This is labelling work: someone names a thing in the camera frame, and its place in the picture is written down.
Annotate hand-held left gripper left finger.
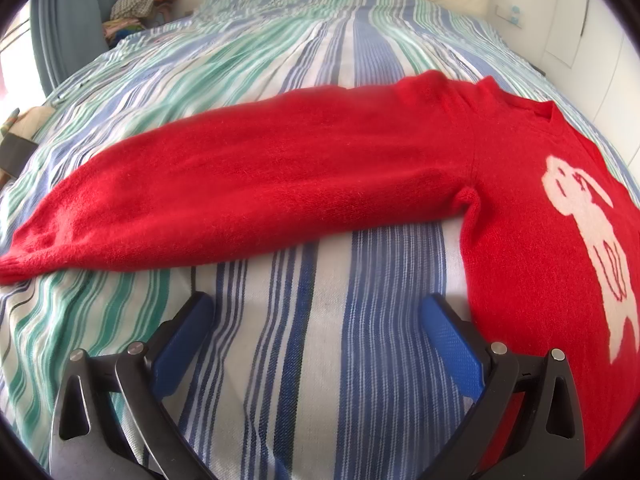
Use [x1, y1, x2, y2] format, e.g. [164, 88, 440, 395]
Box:
[49, 291, 221, 480]

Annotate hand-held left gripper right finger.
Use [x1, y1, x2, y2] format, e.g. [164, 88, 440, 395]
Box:
[419, 294, 587, 480]

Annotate red sweater with white dog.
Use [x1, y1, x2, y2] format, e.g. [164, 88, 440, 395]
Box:
[0, 70, 640, 476]

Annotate pile of folded clothes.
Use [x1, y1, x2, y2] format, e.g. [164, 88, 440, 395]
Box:
[102, 0, 195, 45]

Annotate beige and black bundle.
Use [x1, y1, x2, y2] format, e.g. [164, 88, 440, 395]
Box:
[0, 104, 57, 182]

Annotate striped bed sheet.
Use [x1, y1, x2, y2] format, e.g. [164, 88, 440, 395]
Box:
[0, 0, 640, 480]

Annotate blue curtain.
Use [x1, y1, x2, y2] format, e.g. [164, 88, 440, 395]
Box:
[30, 0, 157, 97]

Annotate white wall socket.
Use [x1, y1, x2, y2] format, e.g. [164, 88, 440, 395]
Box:
[495, 4, 524, 29]

